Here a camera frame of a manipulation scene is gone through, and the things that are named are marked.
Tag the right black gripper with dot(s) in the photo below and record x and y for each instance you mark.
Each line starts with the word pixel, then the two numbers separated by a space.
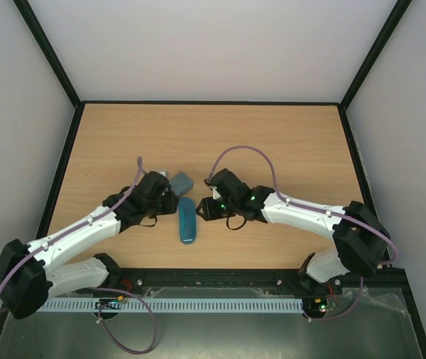
pixel 211 208

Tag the blue transparent glasses case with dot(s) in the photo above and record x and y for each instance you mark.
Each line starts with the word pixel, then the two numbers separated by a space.
pixel 187 221

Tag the green glasses case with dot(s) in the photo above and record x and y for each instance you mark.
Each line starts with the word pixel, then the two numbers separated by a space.
pixel 181 184

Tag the black metal frame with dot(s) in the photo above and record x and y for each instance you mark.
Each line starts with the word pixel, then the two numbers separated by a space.
pixel 389 277

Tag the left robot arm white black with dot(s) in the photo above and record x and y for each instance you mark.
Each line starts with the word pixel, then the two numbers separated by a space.
pixel 32 273

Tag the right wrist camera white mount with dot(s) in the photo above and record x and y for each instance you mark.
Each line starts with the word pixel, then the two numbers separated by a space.
pixel 215 193

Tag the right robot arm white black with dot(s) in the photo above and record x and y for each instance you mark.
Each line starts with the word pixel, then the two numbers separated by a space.
pixel 359 239

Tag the light blue slotted cable duct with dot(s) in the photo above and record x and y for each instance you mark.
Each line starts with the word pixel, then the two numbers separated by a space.
pixel 174 305

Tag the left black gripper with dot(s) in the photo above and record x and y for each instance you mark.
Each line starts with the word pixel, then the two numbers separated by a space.
pixel 171 206

